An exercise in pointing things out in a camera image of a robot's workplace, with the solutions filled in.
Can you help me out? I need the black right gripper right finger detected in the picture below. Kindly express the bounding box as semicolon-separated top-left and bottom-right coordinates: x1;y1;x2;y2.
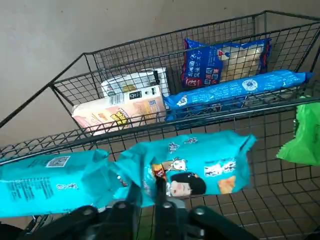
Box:
154;178;253;240

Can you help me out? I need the green snack packet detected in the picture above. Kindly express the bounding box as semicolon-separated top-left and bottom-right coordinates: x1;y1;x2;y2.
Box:
276;96;320;166

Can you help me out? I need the teal chips packet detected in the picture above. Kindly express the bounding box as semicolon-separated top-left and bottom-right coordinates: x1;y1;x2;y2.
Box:
113;129;258;208
0;149;111;218

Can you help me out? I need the black wire basket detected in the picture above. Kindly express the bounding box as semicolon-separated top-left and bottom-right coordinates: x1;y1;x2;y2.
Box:
0;9;320;240

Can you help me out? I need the blue cookie bag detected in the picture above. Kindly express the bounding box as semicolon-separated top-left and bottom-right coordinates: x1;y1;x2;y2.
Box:
181;37;273;89

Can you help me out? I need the pink snack box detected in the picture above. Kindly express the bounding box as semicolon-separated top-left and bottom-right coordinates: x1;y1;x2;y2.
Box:
71;84;168;136

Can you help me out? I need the long blue snack packet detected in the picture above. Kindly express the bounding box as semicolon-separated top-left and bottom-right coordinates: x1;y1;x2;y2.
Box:
163;70;315;122

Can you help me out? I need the white snack box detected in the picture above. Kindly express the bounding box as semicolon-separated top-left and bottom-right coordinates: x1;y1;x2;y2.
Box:
100;67;169;98

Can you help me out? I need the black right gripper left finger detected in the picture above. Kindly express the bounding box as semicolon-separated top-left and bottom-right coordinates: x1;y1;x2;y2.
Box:
18;184;144;240

